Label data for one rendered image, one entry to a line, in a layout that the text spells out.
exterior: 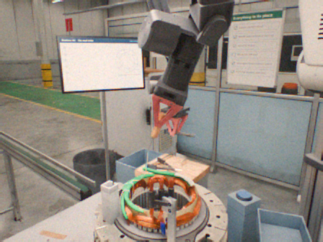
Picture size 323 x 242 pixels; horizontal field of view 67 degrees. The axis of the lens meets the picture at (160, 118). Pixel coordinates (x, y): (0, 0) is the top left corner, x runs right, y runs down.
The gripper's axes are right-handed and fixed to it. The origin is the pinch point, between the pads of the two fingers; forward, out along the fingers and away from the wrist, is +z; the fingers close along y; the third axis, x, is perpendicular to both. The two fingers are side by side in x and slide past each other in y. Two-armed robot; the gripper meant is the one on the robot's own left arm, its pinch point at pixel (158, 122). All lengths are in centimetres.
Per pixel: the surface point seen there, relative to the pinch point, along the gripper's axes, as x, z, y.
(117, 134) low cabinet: -42, 141, -245
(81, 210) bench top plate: -17, 68, -33
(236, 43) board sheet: 50, -20, -230
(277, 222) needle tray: 38.7, 16.0, -3.1
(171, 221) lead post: 8.6, 11.1, 15.4
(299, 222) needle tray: 42.9, 13.0, -2.2
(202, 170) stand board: 20.9, 21.8, -25.2
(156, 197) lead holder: 4.3, 8.2, 14.4
